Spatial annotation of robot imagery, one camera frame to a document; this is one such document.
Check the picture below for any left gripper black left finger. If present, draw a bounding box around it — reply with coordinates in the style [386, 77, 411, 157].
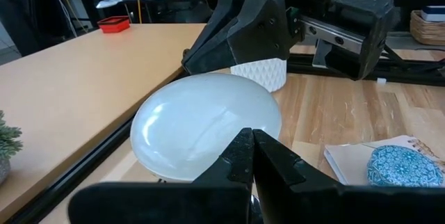
[67, 128, 254, 224]

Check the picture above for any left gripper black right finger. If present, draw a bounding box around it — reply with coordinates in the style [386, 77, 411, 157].
[253, 129, 445, 224]

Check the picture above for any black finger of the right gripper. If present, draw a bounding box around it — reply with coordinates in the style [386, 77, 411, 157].
[189, 0, 244, 58]
[182, 0, 291, 75]

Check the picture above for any white flood lightbulb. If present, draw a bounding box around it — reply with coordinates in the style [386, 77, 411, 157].
[129, 72, 283, 183]

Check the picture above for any white textured cup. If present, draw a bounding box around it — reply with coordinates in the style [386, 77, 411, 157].
[229, 58, 288, 93]

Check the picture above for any beige spiral notebook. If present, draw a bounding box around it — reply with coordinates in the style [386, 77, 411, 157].
[323, 134, 445, 186]

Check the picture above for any wicker basket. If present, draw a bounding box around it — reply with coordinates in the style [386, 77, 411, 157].
[409, 10, 445, 47]

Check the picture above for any red plastic box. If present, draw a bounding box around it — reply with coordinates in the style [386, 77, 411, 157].
[97, 15, 131, 34]

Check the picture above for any beige laminate desk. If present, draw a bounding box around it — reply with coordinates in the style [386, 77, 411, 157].
[0, 23, 208, 223]

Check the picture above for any small green potted plant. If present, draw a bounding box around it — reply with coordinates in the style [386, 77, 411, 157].
[0, 110, 24, 185]

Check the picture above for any black aluminium table frame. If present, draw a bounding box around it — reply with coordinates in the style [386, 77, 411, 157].
[6, 45, 445, 224]

